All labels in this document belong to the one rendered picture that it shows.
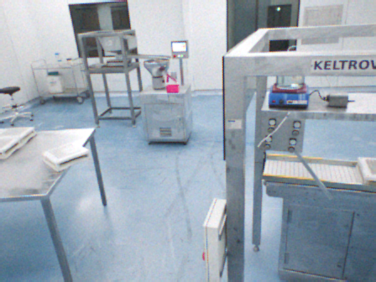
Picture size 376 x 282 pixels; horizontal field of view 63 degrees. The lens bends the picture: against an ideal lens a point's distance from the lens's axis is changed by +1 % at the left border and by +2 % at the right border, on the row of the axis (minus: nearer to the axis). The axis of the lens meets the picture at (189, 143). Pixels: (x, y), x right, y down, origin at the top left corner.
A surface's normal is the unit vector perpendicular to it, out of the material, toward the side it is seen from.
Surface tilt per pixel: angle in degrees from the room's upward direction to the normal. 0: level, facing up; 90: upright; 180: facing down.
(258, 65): 90
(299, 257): 90
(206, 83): 90
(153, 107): 90
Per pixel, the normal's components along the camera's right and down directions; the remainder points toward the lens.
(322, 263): -0.33, 0.41
